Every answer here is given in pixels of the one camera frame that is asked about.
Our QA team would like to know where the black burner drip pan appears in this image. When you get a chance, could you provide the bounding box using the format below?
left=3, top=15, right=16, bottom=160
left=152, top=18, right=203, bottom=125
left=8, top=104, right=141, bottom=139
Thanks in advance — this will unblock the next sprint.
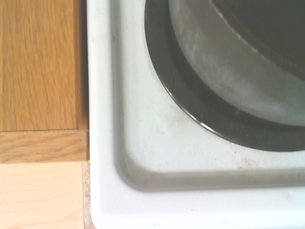
left=144, top=0, right=305, bottom=153

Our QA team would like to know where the dark green saucepan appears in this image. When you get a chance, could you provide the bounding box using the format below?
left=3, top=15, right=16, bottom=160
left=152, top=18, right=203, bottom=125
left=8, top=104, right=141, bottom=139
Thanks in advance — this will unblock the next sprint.
left=168, top=0, right=305, bottom=127

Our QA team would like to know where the white electric stove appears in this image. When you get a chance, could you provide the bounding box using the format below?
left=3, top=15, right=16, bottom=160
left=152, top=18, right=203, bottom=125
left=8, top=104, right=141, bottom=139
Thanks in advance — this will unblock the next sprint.
left=86, top=0, right=305, bottom=229

